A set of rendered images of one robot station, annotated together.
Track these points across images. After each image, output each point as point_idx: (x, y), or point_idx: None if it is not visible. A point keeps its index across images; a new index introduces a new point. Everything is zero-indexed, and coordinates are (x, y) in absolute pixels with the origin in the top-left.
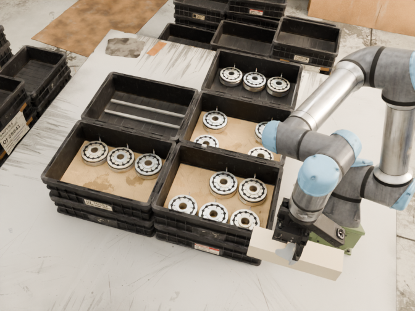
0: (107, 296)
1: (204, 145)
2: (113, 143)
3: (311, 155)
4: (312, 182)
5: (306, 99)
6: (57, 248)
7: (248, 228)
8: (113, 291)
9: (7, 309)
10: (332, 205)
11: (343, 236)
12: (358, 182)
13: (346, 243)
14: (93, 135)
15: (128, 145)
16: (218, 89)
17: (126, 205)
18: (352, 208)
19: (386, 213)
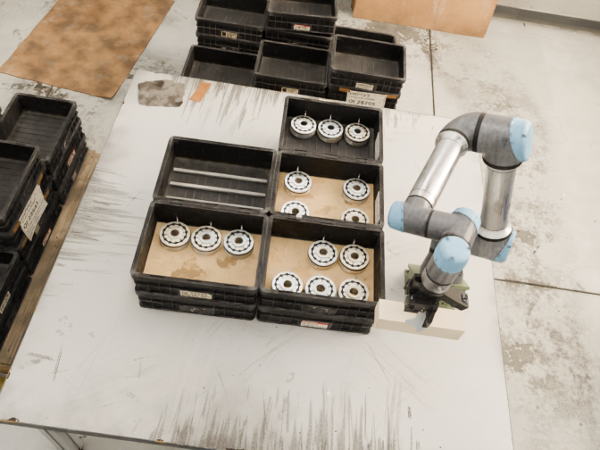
0: (221, 388)
1: (299, 215)
2: (192, 221)
3: (439, 234)
4: (449, 262)
5: (421, 175)
6: (151, 346)
7: (358, 298)
8: (226, 383)
9: (116, 420)
10: None
11: (467, 300)
12: None
13: None
14: (168, 215)
15: (210, 223)
16: (292, 144)
17: (231, 291)
18: None
19: (482, 262)
